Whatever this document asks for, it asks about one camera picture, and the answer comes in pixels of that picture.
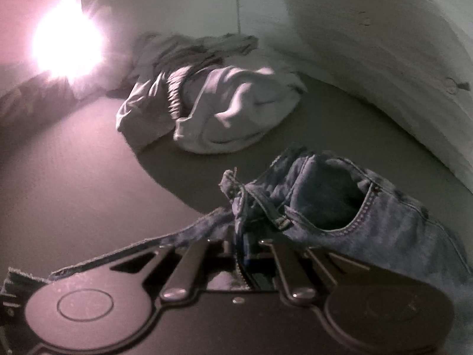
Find grey crumpled garment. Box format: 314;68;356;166
116;31;259;146

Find dark patterned cloth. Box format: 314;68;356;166
0;76;84;128

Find bright lamp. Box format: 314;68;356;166
31;0;108;85

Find blue denim jeans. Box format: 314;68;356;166
0;144;473;326

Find light blue garment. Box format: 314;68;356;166
173;66;308;155

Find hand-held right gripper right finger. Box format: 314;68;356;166
258;240;371;303

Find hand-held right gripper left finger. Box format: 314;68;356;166
110;241;223;303

